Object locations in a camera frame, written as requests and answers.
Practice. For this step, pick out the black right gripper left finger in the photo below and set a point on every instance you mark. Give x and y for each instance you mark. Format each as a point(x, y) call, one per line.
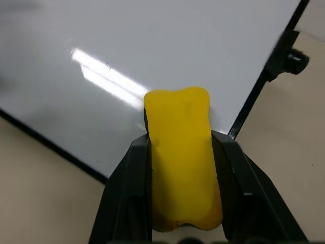
point(122, 193)

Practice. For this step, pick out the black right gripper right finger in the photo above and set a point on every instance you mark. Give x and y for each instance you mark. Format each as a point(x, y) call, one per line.
point(254, 193)

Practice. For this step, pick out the yellow whiteboard eraser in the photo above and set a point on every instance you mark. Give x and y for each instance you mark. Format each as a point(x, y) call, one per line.
point(181, 157)

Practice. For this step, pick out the black-framed whiteboard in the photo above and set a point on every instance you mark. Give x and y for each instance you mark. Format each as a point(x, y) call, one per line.
point(142, 63)

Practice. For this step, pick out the black whiteboard clamp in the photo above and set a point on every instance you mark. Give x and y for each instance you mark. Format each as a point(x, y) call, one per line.
point(284, 54)

